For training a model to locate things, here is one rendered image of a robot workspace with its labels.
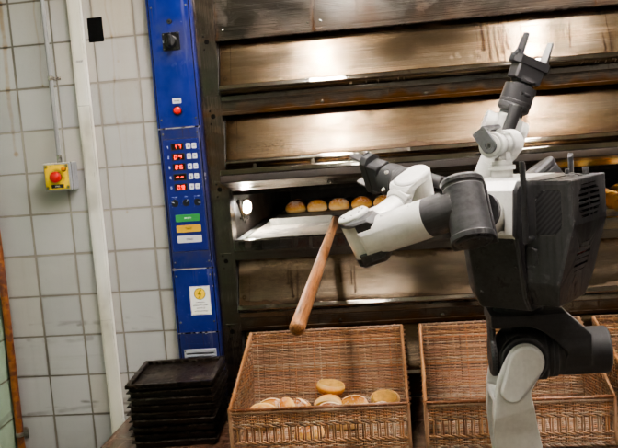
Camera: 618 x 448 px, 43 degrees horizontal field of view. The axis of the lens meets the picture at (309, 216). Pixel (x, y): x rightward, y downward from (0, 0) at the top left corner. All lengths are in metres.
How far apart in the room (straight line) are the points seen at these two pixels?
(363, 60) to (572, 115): 0.73
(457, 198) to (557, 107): 1.18
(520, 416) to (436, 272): 0.96
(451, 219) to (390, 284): 1.13
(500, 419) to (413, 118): 1.21
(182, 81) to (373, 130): 0.69
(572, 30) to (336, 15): 0.80
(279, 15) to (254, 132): 0.42
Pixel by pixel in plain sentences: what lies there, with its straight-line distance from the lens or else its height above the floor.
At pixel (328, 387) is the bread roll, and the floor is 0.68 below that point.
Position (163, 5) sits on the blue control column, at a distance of 2.90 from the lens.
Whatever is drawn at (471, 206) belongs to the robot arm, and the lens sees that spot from 1.71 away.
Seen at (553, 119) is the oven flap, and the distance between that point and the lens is 2.83.
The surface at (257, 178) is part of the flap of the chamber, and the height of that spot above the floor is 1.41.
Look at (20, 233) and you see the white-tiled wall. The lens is 3.13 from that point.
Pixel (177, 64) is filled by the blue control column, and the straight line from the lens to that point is 2.87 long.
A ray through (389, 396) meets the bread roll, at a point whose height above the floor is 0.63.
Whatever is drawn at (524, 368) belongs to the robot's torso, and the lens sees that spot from 1.95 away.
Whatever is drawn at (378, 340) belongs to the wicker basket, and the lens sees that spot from 2.84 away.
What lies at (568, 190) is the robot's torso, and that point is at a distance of 1.79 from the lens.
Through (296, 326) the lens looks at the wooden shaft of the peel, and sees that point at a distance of 1.48.
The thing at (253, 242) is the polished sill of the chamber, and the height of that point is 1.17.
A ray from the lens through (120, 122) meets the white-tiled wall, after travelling 2.95.
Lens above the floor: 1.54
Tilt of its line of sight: 6 degrees down
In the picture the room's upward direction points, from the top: 4 degrees counter-clockwise
